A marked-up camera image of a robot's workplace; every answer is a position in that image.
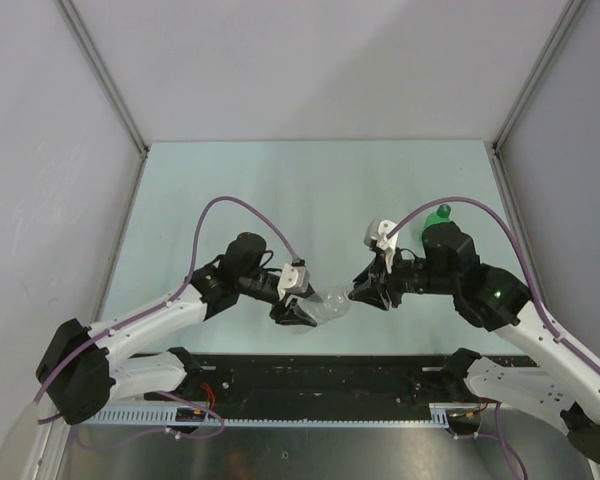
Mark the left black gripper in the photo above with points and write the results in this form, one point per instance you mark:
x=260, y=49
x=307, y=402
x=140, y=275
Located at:
x=293, y=314

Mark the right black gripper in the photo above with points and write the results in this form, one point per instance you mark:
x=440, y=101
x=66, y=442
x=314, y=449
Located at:
x=378, y=297

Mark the clear unlabelled plastic bottle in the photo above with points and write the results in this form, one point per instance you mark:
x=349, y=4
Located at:
x=335, y=305

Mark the green plastic bottle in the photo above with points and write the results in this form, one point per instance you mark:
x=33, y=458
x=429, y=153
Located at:
x=432, y=219

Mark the green bottle cap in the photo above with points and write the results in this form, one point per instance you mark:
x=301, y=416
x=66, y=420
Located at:
x=443, y=211

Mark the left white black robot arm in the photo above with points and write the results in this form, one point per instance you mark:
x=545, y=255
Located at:
x=86, y=367

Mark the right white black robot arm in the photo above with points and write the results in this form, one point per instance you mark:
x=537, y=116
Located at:
x=495, y=300

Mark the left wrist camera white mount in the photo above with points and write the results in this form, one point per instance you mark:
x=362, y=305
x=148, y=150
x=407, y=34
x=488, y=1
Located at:
x=294, y=280

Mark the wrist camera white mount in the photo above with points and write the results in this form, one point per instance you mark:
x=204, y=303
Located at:
x=378, y=238
x=294, y=280

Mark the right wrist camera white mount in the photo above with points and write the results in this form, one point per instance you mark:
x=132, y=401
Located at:
x=378, y=238

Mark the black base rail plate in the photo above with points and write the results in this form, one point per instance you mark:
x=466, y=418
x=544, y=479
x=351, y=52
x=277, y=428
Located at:
x=237, y=382

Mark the grey slotted cable duct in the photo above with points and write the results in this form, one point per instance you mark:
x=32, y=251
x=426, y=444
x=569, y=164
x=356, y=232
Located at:
x=172, y=414

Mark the right aluminium frame post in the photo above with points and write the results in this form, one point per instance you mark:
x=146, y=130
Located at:
x=561, y=31

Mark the aluminium frame post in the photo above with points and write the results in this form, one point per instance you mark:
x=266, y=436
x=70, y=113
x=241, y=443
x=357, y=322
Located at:
x=561, y=31
x=86, y=44

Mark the left aluminium frame post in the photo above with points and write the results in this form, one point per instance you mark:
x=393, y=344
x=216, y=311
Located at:
x=86, y=44

